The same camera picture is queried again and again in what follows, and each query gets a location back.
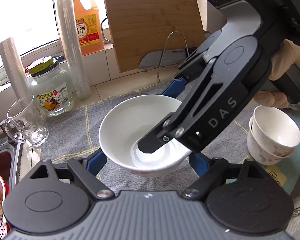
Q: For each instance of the plastic wrap roll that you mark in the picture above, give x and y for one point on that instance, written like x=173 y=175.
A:
x=65 y=16

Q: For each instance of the grey and teal checked towel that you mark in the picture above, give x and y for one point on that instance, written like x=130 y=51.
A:
x=75 y=133

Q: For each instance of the gloved right hand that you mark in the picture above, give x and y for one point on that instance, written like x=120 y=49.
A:
x=287 y=55

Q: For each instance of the black handled kitchen knife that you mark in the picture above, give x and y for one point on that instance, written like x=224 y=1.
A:
x=151 y=60

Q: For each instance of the white bowl pink flowers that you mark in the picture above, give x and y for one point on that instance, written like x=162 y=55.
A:
x=125 y=124

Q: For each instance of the bamboo cutting board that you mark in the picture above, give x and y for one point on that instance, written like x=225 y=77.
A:
x=138 y=27

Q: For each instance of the glass jar green lid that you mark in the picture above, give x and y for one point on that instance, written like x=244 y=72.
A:
x=51 y=86

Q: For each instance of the orange cooking wine jug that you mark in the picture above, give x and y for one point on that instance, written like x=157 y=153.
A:
x=88 y=26

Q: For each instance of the clear glass mug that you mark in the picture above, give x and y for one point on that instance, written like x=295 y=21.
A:
x=25 y=122

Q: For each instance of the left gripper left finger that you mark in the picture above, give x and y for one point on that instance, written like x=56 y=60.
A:
x=85 y=170

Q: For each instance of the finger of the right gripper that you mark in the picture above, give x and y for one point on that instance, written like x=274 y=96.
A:
x=176 y=86
x=160 y=134

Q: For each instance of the metal wire rack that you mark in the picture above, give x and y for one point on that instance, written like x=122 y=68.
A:
x=172 y=56

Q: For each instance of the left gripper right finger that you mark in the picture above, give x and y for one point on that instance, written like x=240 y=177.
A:
x=210 y=172

